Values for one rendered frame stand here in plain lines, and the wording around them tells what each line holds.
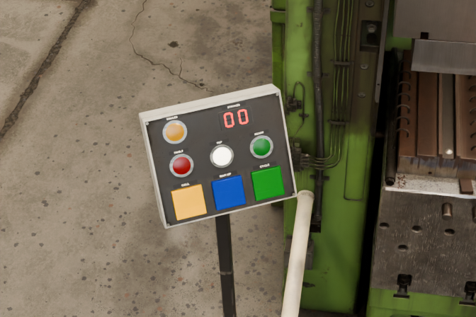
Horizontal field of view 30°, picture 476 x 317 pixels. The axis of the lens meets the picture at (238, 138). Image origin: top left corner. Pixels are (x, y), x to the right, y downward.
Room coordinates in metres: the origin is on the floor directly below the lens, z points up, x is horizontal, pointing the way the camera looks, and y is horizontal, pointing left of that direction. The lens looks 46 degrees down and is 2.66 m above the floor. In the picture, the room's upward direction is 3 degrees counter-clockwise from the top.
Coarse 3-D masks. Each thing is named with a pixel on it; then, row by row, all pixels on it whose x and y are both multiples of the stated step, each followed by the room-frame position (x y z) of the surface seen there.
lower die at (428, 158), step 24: (432, 72) 1.82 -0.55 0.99; (432, 96) 1.73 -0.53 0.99; (456, 96) 1.71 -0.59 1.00; (432, 120) 1.64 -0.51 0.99; (456, 120) 1.62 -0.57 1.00; (408, 144) 1.56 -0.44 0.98; (432, 144) 1.55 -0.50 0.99; (456, 144) 1.54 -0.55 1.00; (408, 168) 1.52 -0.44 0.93; (432, 168) 1.51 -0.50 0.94; (456, 168) 1.50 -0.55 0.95
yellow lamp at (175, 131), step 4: (172, 124) 1.48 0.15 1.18; (176, 124) 1.48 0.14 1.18; (168, 128) 1.47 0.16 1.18; (172, 128) 1.48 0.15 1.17; (176, 128) 1.48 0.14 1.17; (180, 128) 1.48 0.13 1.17; (168, 132) 1.47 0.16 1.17; (172, 132) 1.47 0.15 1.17; (176, 132) 1.47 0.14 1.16; (180, 132) 1.47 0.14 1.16; (168, 136) 1.46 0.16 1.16; (172, 136) 1.47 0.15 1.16; (176, 136) 1.47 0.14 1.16; (180, 136) 1.47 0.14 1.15; (172, 140) 1.46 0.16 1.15; (176, 140) 1.46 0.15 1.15
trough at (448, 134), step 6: (444, 78) 1.80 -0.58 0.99; (450, 78) 1.80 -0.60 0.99; (444, 84) 1.78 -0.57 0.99; (450, 84) 1.78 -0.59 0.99; (444, 90) 1.75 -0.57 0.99; (450, 90) 1.75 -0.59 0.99; (444, 96) 1.73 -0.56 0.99; (450, 96) 1.73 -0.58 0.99; (444, 102) 1.71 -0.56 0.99; (450, 102) 1.71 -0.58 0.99; (444, 108) 1.68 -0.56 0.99; (450, 108) 1.68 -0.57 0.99; (444, 114) 1.66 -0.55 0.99; (450, 114) 1.66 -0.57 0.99; (444, 120) 1.64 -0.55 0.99; (450, 120) 1.64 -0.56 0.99; (444, 126) 1.62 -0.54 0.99; (450, 126) 1.62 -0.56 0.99; (444, 132) 1.59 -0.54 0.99; (450, 132) 1.59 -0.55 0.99; (444, 138) 1.57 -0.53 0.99; (450, 138) 1.57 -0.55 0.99; (444, 144) 1.55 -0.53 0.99; (450, 144) 1.55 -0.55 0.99; (444, 150) 1.53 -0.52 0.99; (444, 156) 1.51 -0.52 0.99; (450, 156) 1.51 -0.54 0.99
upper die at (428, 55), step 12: (420, 36) 1.54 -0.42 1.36; (420, 48) 1.52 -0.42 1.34; (432, 48) 1.52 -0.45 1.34; (444, 48) 1.51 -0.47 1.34; (456, 48) 1.51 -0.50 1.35; (468, 48) 1.50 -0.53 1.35; (420, 60) 1.52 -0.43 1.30; (432, 60) 1.52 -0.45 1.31; (444, 60) 1.51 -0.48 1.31; (456, 60) 1.51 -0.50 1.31; (468, 60) 1.50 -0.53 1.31; (444, 72) 1.51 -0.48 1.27; (456, 72) 1.51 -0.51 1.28; (468, 72) 1.50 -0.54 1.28
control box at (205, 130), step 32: (224, 96) 1.57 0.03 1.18; (256, 96) 1.54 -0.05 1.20; (160, 128) 1.47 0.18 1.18; (192, 128) 1.48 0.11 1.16; (224, 128) 1.49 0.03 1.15; (256, 128) 1.50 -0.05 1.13; (160, 160) 1.43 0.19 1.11; (192, 160) 1.44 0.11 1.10; (256, 160) 1.46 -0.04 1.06; (288, 160) 1.47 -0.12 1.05; (160, 192) 1.39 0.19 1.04; (288, 192) 1.43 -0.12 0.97
